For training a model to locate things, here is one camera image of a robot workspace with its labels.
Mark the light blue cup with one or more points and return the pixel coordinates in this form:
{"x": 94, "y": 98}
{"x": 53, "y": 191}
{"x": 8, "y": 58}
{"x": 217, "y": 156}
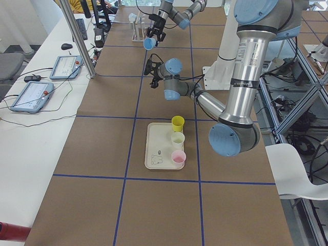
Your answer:
{"x": 132, "y": 18}

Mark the aluminium frame post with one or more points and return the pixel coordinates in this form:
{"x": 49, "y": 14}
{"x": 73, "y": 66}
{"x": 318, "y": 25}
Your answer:
{"x": 69, "y": 16}

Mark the red cylinder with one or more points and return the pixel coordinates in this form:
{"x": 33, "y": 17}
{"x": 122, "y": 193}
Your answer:
{"x": 12, "y": 232}

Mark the person in yellow shirt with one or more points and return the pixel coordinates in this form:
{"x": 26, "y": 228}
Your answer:
{"x": 76, "y": 6}

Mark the black keyboard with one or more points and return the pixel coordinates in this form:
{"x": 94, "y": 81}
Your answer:
{"x": 82, "y": 28}

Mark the yellow cup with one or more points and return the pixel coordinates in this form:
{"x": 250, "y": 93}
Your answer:
{"x": 177, "y": 123}

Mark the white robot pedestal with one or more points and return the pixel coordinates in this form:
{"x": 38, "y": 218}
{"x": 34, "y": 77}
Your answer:
{"x": 219, "y": 74}

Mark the far teach pendant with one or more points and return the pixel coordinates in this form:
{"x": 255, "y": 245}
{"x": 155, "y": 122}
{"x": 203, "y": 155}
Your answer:
{"x": 66, "y": 67}

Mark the white chair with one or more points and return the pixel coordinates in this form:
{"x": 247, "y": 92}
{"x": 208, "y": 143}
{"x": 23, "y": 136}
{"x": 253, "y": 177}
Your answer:
{"x": 290, "y": 176}

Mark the black computer mouse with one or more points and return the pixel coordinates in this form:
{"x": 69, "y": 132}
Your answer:
{"x": 66, "y": 46}

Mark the cream rabbit tray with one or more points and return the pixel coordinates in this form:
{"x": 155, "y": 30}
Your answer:
{"x": 159, "y": 147}

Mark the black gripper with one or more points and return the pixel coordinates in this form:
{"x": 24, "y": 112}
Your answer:
{"x": 157, "y": 25}
{"x": 155, "y": 78}

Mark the white wire cup rack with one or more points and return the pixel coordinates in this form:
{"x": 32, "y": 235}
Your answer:
{"x": 139, "y": 28}

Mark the near teach pendant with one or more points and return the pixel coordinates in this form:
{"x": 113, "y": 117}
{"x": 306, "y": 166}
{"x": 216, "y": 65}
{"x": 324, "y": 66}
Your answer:
{"x": 33, "y": 97}

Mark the teach pendant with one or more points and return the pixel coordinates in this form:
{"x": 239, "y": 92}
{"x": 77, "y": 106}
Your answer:
{"x": 33, "y": 97}
{"x": 66, "y": 67}

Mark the cream white cup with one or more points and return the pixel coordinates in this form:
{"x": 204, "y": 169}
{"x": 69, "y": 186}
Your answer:
{"x": 177, "y": 139}

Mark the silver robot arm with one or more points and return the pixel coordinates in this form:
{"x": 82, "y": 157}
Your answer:
{"x": 259, "y": 23}
{"x": 167, "y": 10}

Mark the pink cup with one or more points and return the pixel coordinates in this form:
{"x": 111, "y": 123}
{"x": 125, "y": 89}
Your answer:
{"x": 178, "y": 157}

